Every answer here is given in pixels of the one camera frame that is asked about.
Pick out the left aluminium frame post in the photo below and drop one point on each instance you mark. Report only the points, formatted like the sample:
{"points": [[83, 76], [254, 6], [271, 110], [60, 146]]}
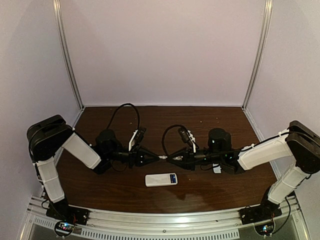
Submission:
{"points": [[65, 52]]}

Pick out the clear handle screwdriver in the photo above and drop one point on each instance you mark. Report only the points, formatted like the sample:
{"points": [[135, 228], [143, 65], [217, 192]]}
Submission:
{"points": [[165, 157]]}

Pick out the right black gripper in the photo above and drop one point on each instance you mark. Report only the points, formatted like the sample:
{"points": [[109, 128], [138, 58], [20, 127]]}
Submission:
{"points": [[188, 158]]}

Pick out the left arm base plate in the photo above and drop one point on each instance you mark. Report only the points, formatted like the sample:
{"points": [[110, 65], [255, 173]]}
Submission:
{"points": [[69, 214]]}

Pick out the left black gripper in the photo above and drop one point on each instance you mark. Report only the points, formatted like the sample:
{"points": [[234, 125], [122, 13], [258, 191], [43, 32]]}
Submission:
{"points": [[136, 157]]}

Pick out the right aluminium frame post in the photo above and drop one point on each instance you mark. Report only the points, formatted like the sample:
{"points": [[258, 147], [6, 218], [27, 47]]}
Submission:
{"points": [[265, 27]]}

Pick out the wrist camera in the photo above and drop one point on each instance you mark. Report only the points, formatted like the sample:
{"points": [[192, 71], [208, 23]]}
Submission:
{"points": [[136, 138], [187, 138]]}

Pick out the front aluminium rail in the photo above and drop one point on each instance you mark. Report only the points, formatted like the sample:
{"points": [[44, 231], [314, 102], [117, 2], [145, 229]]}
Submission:
{"points": [[210, 225]]}

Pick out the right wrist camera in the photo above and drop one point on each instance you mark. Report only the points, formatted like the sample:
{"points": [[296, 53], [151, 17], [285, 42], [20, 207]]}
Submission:
{"points": [[187, 138]]}

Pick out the aluminium frame post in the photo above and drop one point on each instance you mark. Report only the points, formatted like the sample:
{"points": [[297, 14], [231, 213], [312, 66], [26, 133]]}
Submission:
{"points": [[65, 52], [265, 27]]}

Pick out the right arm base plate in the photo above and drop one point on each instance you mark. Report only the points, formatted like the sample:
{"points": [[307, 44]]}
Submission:
{"points": [[253, 214]]}

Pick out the white battery cover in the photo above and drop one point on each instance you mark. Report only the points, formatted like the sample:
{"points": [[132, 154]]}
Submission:
{"points": [[217, 170]]}

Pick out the white remote control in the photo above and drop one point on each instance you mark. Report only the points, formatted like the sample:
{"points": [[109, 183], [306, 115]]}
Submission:
{"points": [[161, 180]]}

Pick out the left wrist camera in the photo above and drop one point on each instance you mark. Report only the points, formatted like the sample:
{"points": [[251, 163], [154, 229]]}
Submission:
{"points": [[136, 138]]}

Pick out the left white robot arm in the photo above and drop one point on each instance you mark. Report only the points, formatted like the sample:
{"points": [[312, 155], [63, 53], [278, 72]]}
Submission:
{"points": [[53, 134]]}

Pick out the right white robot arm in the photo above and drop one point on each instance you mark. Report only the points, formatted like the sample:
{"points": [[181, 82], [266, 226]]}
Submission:
{"points": [[296, 141]]}

